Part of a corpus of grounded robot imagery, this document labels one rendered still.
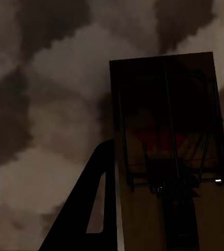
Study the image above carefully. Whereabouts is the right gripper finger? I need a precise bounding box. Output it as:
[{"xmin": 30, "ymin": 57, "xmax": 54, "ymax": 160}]
[{"xmin": 39, "ymin": 139, "xmax": 118, "ymax": 251}]

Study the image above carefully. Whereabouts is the mousetrap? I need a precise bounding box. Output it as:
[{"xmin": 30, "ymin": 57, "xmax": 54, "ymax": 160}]
[{"xmin": 109, "ymin": 52, "xmax": 224, "ymax": 251}]

